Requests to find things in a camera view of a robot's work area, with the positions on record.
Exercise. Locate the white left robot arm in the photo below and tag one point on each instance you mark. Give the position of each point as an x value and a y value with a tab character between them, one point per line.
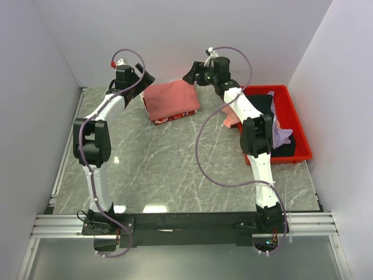
92	144

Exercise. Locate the aluminium rail frame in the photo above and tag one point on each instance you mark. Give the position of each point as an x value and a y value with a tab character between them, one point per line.
153	171

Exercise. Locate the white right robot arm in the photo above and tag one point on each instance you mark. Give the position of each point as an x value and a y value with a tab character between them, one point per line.
268	204

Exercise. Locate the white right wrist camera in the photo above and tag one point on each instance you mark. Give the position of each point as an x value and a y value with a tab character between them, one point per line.
211	54

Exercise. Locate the light salmon pink shirt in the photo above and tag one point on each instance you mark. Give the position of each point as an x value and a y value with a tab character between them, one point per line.
231	117

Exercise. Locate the red plastic bin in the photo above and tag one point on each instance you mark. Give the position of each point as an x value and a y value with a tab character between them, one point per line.
300	140

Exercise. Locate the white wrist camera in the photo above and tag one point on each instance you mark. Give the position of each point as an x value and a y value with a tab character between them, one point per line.
115	64
211	54

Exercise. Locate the red white Coca-Cola shirt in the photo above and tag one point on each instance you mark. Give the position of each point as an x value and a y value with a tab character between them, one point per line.
175	116

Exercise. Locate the lavender shirt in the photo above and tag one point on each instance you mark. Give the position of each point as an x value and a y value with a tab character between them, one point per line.
281	136

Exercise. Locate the dusty rose t-shirt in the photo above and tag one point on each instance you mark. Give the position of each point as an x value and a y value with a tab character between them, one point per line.
177	88

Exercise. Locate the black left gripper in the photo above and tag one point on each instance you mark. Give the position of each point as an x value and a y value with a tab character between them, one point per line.
145	81

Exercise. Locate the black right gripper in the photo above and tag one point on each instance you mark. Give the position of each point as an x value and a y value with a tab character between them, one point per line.
197	69

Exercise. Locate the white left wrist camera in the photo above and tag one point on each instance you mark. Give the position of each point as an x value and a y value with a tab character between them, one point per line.
115	64

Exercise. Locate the black shirt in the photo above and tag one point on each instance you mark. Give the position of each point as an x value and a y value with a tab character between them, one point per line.
262	103

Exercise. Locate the black base crossbar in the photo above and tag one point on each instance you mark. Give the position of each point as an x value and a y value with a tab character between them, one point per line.
176	229

